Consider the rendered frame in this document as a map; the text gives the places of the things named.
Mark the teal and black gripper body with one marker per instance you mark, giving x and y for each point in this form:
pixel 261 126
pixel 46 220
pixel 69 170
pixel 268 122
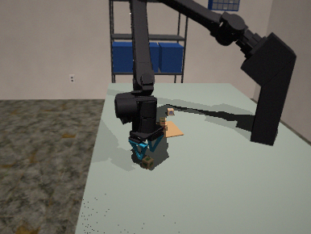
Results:
pixel 149 130

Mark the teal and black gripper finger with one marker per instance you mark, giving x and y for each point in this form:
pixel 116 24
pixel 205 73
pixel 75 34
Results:
pixel 143 147
pixel 152 149

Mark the tan square mat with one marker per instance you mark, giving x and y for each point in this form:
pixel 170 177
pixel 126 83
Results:
pixel 172 130

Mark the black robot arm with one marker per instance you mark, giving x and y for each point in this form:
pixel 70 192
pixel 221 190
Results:
pixel 128 106

